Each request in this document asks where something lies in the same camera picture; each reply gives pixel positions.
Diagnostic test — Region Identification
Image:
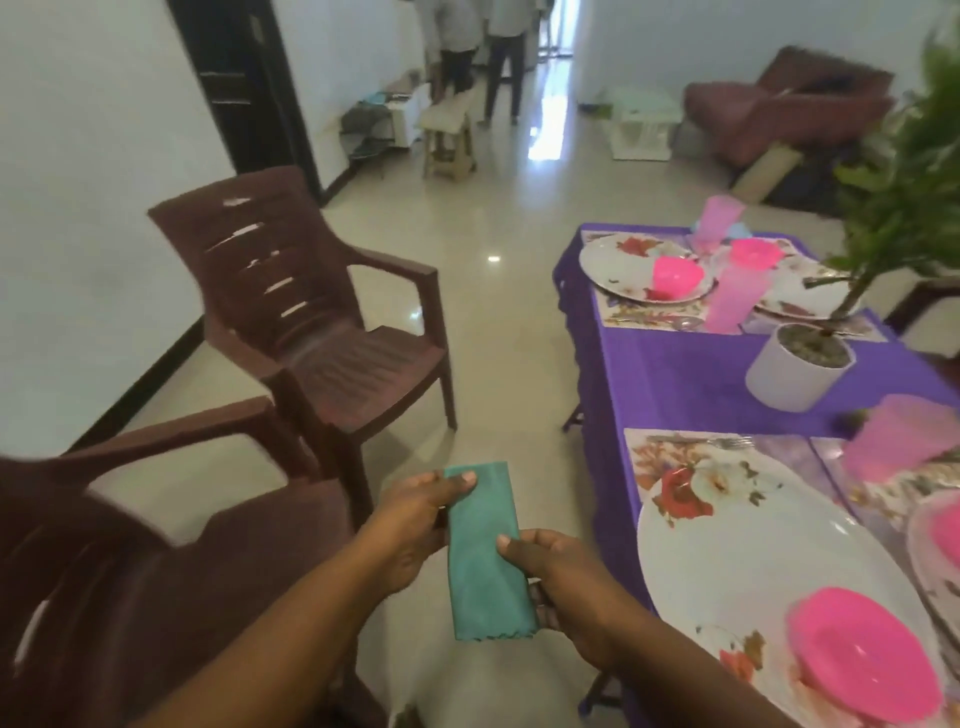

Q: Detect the pink plastic bowl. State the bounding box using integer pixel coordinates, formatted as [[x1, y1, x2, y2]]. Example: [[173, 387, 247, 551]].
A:
[[932, 502, 960, 568], [728, 238, 785, 271], [785, 587, 945, 725], [650, 256, 706, 300]]

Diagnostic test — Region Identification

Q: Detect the dark wooden door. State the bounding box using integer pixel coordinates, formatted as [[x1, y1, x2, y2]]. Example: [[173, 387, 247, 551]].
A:
[[166, 0, 324, 208]]

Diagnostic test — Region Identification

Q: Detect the brown paper bag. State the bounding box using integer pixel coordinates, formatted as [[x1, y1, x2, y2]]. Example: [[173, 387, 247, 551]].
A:
[[731, 142, 804, 205]]

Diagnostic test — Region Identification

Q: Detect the teal cloth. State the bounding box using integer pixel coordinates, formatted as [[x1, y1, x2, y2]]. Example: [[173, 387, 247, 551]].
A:
[[442, 461, 540, 643]]

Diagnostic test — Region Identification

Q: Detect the pink plastic cup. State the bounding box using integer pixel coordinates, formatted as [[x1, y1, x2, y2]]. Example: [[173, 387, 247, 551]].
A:
[[839, 395, 960, 485], [689, 194, 748, 256], [703, 262, 774, 335]]

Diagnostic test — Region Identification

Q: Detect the green plant with white pot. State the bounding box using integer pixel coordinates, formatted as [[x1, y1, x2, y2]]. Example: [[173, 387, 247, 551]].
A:
[[744, 22, 960, 414]]

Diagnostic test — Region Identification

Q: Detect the red sofa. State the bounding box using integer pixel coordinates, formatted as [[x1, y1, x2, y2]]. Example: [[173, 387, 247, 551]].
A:
[[683, 44, 898, 170]]

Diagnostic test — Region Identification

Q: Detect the beige plastic stool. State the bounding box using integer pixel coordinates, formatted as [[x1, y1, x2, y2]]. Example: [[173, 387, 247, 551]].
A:
[[416, 89, 481, 181]]

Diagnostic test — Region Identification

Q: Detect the black bag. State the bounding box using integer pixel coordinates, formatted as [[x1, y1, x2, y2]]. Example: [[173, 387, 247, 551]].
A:
[[764, 149, 864, 219]]

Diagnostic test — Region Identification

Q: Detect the person's left hand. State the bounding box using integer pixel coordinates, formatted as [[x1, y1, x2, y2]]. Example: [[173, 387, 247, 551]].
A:
[[352, 470, 479, 598]]

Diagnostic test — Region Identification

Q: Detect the person's right forearm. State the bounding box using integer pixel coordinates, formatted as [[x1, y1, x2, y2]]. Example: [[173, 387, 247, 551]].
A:
[[599, 599, 804, 728]]

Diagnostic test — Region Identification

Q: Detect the person's right hand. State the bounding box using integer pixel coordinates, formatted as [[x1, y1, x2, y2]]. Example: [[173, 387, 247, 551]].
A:
[[496, 528, 661, 669]]

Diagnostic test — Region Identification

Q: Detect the white appliance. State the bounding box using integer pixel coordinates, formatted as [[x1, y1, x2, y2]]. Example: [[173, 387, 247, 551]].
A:
[[599, 86, 685, 163]]

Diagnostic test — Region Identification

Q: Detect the black wire rack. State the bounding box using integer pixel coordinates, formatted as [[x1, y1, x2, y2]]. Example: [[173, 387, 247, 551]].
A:
[[337, 89, 406, 181]]

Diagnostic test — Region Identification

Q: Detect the person's left forearm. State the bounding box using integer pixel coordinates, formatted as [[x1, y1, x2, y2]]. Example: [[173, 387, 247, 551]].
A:
[[134, 539, 399, 728]]

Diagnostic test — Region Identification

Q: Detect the purple cloth table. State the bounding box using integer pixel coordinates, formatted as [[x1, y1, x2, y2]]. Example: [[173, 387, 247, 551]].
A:
[[553, 221, 960, 728]]

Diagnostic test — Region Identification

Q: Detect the white floral plate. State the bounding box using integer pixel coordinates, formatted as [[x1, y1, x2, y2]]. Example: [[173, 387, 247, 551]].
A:
[[753, 254, 856, 322], [578, 233, 714, 305], [905, 488, 960, 639], [637, 448, 950, 728]]

